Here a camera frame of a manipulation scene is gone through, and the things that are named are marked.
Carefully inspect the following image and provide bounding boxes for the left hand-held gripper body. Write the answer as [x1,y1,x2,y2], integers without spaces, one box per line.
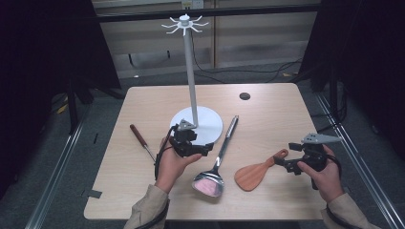
[168,118,204,158]

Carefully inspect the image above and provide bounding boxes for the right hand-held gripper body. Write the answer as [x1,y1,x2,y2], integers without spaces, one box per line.
[299,133,343,171]

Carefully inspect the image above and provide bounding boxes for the white utensil rack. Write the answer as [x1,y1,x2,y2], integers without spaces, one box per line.
[160,13,224,146]

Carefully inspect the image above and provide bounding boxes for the metal ladle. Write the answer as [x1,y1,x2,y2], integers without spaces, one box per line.
[191,114,240,198]

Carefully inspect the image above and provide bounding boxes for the wooden rice paddle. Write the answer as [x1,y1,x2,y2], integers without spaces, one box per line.
[234,148,289,193]

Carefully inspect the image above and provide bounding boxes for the steel ladle red-brown handle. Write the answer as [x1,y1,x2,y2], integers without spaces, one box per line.
[129,123,157,163]

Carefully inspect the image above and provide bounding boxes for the person's left hand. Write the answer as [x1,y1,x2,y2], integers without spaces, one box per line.
[155,137,203,194]

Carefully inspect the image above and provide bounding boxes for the person's right hand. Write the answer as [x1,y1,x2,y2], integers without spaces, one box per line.
[297,145,345,203]

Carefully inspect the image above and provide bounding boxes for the black metal stand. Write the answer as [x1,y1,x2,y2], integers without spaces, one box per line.
[65,75,80,135]
[329,66,340,118]

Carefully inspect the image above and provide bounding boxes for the grey tape piece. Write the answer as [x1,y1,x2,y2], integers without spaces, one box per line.
[80,189,103,199]

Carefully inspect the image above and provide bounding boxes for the dark curtain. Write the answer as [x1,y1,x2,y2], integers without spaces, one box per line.
[0,0,122,198]
[299,0,405,160]

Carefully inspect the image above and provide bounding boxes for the black horizontal bar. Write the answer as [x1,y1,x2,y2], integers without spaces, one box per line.
[95,3,321,23]

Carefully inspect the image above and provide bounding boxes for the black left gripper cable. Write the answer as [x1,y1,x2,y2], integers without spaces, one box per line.
[135,124,180,229]

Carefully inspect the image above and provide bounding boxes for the metal floor rail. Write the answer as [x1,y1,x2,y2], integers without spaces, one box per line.
[25,104,90,229]
[313,92,405,229]

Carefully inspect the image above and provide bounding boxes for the black floor cables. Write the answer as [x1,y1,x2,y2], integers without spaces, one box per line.
[190,30,304,84]

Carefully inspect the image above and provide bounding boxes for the white wall socket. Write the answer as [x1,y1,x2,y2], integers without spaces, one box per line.
[181,0,204,10]

